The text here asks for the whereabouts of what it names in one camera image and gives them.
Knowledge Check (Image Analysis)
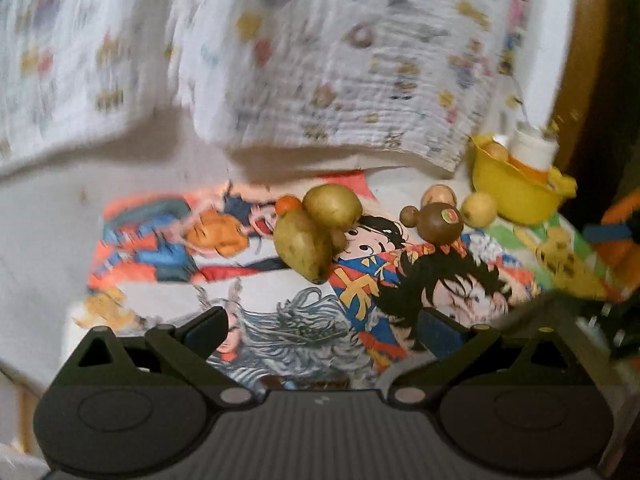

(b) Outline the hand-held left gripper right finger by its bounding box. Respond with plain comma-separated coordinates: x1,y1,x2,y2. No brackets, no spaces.
389,309,576,407

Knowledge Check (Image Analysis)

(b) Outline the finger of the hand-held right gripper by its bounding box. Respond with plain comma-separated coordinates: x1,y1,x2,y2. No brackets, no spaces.
584,223,635,243

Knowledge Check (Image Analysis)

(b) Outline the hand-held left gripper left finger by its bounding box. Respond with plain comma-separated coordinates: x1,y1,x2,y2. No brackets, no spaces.
67,306,255,408

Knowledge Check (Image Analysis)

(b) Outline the metal tray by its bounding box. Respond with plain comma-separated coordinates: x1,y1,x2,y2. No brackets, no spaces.
492,287,626,476

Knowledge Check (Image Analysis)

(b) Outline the kiwi with sticker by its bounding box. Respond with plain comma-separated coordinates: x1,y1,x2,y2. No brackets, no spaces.
417,202,465,243

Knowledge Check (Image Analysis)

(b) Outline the large elongated green pear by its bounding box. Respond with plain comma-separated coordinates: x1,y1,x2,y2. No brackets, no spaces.
272,207,341,285

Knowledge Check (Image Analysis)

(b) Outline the large round green pear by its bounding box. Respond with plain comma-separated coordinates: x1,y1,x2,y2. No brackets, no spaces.
302,183,363,231

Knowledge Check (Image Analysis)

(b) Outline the orange cloth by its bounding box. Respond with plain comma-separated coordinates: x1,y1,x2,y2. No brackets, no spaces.
597,192,640,301

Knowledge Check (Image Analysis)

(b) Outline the yellow bear printed cloth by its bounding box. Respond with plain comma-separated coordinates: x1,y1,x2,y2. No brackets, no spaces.
480,210,626,306

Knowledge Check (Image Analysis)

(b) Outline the anime printed cloth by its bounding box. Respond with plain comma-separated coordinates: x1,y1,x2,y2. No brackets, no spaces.
85,170,546,391

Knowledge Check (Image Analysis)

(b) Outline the yellow bowl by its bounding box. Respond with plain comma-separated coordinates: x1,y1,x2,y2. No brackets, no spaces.
467,132,578,226

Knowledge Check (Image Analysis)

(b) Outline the white cup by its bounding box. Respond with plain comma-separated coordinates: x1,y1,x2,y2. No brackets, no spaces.
507,122,558,171

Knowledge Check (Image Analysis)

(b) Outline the yellow round fruit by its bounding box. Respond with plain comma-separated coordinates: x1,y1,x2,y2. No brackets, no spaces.
460,192,498,228

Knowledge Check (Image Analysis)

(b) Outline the tan round fruit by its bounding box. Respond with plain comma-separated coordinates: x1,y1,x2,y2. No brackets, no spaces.
480,141,511,161

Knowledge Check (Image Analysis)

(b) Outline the dry plant twig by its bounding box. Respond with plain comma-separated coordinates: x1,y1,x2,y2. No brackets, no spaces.
505,75,561,136

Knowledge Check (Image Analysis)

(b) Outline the white box with yellow edges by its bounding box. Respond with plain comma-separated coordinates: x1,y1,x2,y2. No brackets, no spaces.
0,355,48,480

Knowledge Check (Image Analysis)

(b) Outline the white cartoon printed blanket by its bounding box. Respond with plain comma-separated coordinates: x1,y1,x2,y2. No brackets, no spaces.
0,0,531,176

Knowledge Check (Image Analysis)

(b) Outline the brown wooden post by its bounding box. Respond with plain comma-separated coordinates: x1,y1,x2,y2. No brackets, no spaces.
550,0,640,176

